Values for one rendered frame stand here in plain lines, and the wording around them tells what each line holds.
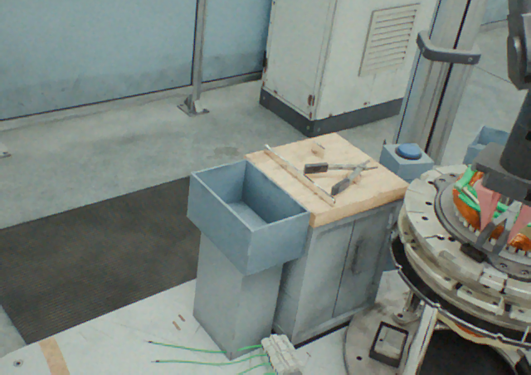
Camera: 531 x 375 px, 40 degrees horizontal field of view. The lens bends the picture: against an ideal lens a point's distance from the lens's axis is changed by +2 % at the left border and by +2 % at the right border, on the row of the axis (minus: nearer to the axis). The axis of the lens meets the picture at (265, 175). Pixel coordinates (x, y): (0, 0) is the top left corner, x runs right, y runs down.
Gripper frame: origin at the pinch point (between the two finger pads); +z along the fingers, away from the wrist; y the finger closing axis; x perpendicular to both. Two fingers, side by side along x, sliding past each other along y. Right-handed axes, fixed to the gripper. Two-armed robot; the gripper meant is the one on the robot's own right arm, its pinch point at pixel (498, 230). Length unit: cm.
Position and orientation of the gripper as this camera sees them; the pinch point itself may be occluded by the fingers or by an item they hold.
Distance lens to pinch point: 92.0
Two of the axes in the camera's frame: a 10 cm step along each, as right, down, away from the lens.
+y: 8.2, 4.0, -4.0
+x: 5.5, -3.8, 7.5
